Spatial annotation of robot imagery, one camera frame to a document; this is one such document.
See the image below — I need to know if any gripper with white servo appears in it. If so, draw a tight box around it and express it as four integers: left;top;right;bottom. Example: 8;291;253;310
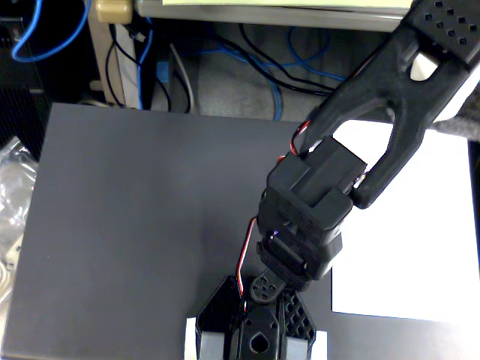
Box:
434;73;480;122

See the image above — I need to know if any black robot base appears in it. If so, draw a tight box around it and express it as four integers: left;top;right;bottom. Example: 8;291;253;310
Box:
194;275;318;360

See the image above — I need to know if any white paper sheet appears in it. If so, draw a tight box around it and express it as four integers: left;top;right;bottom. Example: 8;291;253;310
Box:
331;118;480;324

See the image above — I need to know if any pale green sheet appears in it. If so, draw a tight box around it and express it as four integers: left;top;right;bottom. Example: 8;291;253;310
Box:
161;0;414;10

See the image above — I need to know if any grey desk top edge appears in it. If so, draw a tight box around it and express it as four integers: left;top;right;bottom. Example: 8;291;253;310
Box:
135;0;414;34

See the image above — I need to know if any white tape strip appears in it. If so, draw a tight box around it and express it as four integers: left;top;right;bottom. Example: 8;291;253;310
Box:
313;329;328;360
184;316;200;360

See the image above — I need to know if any dark grey work board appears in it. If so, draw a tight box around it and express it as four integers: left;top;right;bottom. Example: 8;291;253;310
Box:
0;103;480;360

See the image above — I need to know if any white desk leg panel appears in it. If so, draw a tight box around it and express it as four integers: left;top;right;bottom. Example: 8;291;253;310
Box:
88;22;143;110

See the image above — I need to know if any beige desk leg cap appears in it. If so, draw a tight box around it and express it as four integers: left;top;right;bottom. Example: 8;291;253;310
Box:
94;0;134;24

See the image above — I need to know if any black computer case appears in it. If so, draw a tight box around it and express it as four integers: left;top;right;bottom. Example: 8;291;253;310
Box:
0;0;52;161

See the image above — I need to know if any clear plastic bag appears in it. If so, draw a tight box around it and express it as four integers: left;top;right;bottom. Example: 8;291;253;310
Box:
0;136;41;305

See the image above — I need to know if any long black cable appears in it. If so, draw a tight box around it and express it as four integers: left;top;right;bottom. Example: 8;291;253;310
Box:
238;23;338;95

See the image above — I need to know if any white red looped servo wire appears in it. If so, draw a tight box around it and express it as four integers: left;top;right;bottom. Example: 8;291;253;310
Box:
291;119;313;158

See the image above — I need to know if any long blue network cable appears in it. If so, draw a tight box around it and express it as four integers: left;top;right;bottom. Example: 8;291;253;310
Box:
179;26;347;122

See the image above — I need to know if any red white black wire bundle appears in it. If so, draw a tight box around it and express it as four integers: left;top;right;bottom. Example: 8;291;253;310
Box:
235;216;260;302

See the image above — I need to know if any grey thick cable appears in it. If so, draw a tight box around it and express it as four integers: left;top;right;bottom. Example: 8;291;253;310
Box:
168;42;197;114

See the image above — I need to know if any blue vertical cable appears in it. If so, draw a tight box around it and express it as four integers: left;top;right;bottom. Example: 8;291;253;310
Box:
136;18;155;110

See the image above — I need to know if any thin black cable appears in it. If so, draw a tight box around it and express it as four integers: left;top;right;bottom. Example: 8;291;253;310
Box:
105;25;140;109

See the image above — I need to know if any blue looped cable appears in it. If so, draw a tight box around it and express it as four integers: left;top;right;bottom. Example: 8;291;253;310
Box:
10;0;93;63

